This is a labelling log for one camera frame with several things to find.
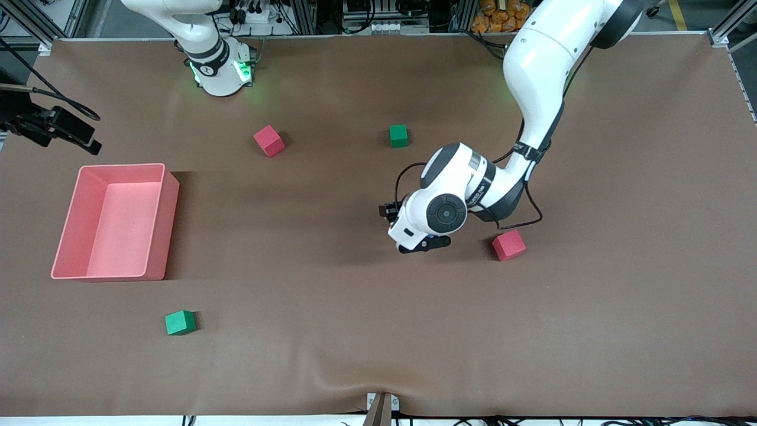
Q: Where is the pink-red cube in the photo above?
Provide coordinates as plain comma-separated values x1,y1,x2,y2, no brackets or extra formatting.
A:
254,124,286,159
492,230,527,262

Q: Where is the brown table mat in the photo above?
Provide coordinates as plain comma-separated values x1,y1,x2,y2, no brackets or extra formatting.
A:
0,34,757,418

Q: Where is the pile of orange objects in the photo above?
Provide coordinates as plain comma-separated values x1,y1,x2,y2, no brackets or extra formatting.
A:
471,0,536,34

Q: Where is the white power strip with plugs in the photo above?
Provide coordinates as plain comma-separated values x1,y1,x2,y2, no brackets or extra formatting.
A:
228,0,279,24

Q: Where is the pink plastic bin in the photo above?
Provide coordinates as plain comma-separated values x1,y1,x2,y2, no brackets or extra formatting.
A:
50,163,180,281

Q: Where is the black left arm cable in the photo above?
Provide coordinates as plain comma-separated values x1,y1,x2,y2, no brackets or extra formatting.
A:
393,139,544,231

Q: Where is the metal bracket with brown post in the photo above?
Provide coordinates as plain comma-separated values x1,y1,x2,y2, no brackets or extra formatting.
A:
365,392,401,426

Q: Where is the aluminium frame post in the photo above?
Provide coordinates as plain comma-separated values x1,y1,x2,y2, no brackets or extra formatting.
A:
449,0,477,33
290,0,320,36

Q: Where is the aluminium frame profile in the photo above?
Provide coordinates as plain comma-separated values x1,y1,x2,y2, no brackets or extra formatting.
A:
707,0,757,125
0,0,89,39

